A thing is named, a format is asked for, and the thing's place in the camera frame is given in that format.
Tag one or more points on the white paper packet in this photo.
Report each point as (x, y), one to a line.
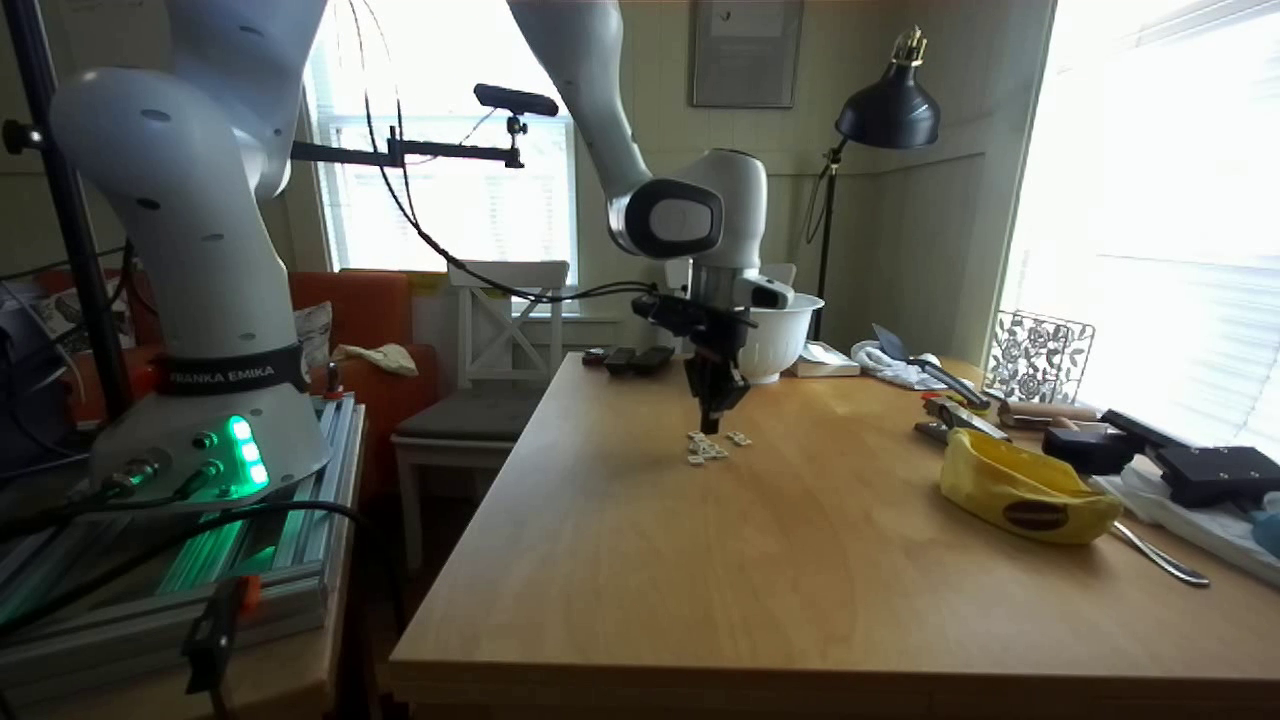
(827, 363)

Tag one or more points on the white window blinds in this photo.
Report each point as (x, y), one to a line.
(1161, 203)

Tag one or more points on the metal spoon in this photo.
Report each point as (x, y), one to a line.
(1161, 558)

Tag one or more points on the aluminium extrusion robot stand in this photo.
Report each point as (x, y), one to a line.
(122, 627)

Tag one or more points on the black stand pole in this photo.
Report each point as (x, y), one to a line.
(84, 272)

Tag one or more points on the crumpled grey cloth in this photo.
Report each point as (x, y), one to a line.
(884, 363)

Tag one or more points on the crumpled white cloth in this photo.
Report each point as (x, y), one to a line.
(379, 359)

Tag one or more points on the black camera on boom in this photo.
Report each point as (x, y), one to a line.
(519, 97)

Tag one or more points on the black floor lamp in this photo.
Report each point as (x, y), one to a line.
(891, 115)

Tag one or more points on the white plastic colander bowl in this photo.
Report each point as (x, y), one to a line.
(793, 332)

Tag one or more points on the orange black clamp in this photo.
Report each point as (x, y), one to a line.
(220, 627)

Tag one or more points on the framed wall picture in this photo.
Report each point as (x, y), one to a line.
(745, 53)

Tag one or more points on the white book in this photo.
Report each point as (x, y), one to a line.
(1202, 533)

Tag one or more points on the black electronics box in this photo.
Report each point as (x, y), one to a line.
(34, 385)

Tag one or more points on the grey metal tool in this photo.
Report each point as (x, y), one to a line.
(964, 420)

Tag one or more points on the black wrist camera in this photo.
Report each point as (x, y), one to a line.
(665, 319)

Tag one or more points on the orange cabinet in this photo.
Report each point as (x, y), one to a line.
(381, 315)

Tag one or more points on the black boom rod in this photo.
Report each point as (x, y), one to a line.
(442, 151)

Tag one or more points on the small blue object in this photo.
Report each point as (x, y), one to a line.
(1269, 539)

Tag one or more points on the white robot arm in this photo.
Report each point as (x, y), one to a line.
(200, 203)

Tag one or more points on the black stapler device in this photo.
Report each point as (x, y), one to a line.
(1115, 443)

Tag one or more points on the black box device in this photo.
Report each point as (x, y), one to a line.
(1222, 478)

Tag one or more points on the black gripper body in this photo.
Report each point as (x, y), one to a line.
(719, 351)

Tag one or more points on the bright bare window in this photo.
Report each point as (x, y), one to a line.
(454, 214)

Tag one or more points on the yellow banana-shaped case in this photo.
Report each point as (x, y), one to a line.
(1023, 486)

